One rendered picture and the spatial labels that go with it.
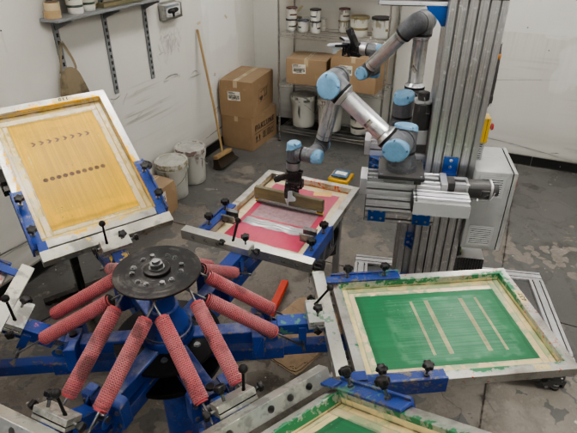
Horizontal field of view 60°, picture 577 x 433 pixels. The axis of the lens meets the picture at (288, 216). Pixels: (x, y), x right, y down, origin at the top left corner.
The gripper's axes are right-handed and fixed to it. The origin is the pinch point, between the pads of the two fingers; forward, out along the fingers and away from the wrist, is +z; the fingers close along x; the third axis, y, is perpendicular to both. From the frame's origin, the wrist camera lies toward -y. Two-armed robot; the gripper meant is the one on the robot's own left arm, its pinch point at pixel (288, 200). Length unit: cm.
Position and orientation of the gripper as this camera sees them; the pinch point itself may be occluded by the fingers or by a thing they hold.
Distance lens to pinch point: 275.0
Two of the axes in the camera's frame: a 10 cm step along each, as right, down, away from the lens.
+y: 9.1, 2.4, -3.4
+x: 4.1, -4.8, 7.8
